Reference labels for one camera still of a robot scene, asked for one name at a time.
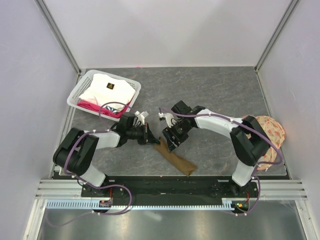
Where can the slotted cable duct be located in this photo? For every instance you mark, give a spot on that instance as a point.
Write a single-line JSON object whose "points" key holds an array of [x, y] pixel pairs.
{"points": [[95, 204]]}

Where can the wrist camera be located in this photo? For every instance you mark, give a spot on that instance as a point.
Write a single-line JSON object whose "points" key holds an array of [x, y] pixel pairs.
{"points": [[167, 117], [140, 117]]}

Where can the floral pink hat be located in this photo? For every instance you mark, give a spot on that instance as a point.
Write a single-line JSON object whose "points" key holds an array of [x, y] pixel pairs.
{"points": [[277, 135]]}

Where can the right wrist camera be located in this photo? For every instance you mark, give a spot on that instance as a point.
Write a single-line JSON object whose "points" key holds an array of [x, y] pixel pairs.
{"points": [[167, 117]]}

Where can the white plastic basket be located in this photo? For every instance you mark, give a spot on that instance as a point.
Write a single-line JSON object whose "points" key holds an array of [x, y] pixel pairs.
{"points": [[85, 82]]}

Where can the white folded t-shirt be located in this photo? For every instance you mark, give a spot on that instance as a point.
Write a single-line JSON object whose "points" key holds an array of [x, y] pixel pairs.
{"points": [[105, 89]]}

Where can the pink folded cloth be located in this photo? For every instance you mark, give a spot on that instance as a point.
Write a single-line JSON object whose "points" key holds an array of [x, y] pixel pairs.
{"points": [[106, 110]]}

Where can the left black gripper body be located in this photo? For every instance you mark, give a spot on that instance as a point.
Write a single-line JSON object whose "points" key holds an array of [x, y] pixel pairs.
{"points": [[140, 133]]}

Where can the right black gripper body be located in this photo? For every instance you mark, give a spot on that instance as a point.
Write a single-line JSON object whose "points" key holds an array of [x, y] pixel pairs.
{"points": [[179, 131]]}

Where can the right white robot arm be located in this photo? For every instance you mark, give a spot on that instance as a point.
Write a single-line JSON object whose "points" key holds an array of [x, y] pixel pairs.
{"points": [[249, 140]]}

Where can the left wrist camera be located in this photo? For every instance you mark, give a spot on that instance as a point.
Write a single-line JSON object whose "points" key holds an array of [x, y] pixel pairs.
{"points": [[140, 117]]}

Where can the brown cloth napkin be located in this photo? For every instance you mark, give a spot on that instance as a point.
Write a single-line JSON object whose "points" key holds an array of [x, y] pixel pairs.
{"points": [[181, 164]]}

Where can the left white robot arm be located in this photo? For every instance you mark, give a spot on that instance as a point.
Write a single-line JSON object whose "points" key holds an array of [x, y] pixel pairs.
{"points": [[75, 154]]}

